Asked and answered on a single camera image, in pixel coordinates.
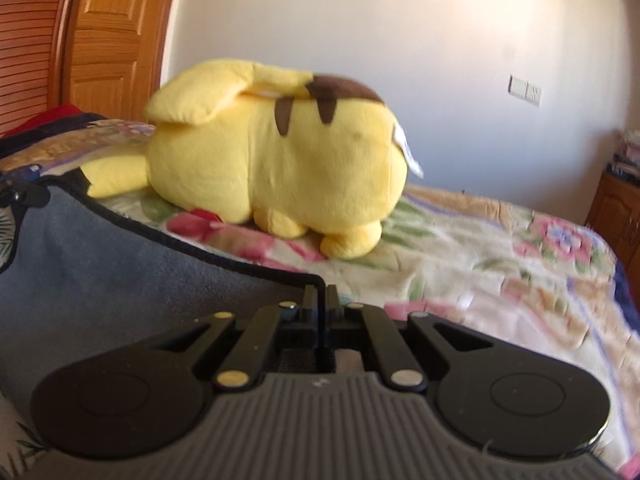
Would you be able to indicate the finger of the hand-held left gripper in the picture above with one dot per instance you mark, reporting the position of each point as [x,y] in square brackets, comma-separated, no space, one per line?
[20,196]

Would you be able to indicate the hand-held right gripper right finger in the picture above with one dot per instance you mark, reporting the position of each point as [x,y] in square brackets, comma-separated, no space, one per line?
[331,310]

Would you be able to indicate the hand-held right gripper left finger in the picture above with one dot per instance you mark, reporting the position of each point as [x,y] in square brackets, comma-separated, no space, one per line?
[313,310]

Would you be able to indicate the blue-grey towel with black edge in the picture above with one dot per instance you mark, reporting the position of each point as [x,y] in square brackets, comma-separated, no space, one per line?
[125,270]

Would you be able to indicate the dark blue cloth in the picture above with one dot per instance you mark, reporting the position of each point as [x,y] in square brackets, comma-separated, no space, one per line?
[30,144]

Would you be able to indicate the red cloth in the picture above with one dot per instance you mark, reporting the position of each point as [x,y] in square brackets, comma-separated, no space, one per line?
[45,119]

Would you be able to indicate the floral blanket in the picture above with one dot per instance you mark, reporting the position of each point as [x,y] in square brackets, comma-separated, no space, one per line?
[475,270]

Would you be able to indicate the yellow plush toy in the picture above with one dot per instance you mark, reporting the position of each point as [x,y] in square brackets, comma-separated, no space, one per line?
[280,160]

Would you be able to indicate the wooden louvered door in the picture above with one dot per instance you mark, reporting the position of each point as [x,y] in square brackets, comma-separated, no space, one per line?
[30,35]

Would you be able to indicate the wooden panel door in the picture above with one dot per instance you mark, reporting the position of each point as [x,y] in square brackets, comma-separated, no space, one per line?
[117,35]

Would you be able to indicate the wooden bedside cabinet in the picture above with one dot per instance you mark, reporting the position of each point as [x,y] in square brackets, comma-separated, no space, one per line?
[617,220]

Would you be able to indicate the stack of books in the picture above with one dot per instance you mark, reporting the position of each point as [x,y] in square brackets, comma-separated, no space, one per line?
[627,160]

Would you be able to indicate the white wall switch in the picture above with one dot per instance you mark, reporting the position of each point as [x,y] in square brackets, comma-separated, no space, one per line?
[525,90]

